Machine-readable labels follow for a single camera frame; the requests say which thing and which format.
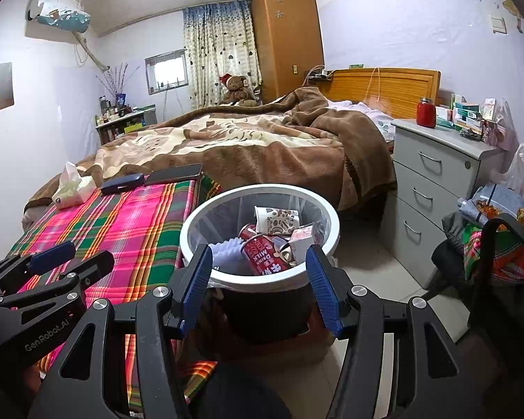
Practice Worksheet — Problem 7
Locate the wooden bed headboard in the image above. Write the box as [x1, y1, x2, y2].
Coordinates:
[321, 67, 442, 120]

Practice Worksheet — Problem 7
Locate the grey drawer nightstand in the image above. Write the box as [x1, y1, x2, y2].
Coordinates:
[390, 118, 505, 289]

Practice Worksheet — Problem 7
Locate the brown patterned blanket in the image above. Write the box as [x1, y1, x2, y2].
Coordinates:
[24, 86, 398, 228]

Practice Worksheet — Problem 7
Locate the group of small boxes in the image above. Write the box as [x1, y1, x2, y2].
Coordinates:
[436, 94, 509, 145]

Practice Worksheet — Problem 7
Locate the brown teddy bear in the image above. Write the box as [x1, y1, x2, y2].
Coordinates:
[219, 73, 258, 108]

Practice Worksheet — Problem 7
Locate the dark blue glasses case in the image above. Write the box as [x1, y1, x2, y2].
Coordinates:
[100, 173, 146, 196]

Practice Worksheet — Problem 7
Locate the dark garment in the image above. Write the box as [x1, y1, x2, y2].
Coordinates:
[432, 212, 476, 280]

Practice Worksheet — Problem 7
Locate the soft tissue pack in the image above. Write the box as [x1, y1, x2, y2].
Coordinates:
[51, 161, 97, 209]

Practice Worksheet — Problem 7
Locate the wrapped air conditioner pipe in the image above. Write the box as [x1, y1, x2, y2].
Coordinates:
[72, 30, 110, 73]

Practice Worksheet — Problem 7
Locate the pale pink bedding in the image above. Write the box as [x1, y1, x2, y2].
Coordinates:
[327, 100, 396, 142]

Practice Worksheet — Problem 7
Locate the pink green plaid bed sheet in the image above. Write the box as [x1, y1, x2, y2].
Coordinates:
[6, 175, 223, 415]

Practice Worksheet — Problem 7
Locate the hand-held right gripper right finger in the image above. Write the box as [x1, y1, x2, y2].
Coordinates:
[306, 244, 485, 419]

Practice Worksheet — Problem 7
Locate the cluttered shelf unit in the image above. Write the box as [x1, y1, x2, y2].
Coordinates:
[95, 105, 158, 146]

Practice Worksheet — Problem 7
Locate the small window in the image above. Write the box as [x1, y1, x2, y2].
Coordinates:
[144, 50, 189, 94]

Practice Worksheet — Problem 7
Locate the dried branches bunch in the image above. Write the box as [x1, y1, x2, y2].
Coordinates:
[97, 62, 140, 105]

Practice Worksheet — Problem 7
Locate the patterned curtain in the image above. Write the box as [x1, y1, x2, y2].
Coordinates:
[182, 1, 263, 110]

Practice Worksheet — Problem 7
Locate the colourful plaid garment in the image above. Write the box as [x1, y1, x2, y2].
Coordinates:
[460, 207, 524, 280]

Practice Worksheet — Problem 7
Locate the black chair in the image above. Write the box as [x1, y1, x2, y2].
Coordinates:
[467, 177, 524, 419]

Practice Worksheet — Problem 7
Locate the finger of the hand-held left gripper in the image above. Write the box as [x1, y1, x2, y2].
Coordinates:
[0, 252, 115, 315]
[0, 241, 77, 300]

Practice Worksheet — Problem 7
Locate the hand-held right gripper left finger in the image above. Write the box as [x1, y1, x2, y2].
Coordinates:
[28, 244, 214, 419]

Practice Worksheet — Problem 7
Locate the wooden wardrobe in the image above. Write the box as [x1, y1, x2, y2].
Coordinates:
[250, 0, 326, 104]

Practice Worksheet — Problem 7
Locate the patterned paper cup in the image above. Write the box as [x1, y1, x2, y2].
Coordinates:
[254, 206, 300, 234]

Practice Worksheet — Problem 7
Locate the white round trash bin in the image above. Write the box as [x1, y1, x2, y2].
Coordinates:
[179, 185, 341, 291]

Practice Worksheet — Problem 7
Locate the red drink can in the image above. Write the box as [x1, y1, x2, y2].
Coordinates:
[238, 223, 265, 245]
[241, 235, 289, 277]

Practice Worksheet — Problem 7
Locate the red thermos bottle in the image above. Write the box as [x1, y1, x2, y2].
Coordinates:
[416, 97, 437, 128]

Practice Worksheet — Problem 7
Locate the white red carton box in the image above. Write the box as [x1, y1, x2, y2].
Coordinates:
[288, 223, 326, 267]

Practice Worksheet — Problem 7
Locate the white plastic bag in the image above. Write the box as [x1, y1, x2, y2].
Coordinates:
[489, 143, 524, 197]

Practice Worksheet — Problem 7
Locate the grey blue garment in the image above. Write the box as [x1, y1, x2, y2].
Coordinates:
[456, 183, 524, 228]

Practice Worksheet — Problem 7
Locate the dark brown stool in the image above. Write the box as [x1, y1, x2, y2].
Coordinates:
[201, 288, 333, 363]

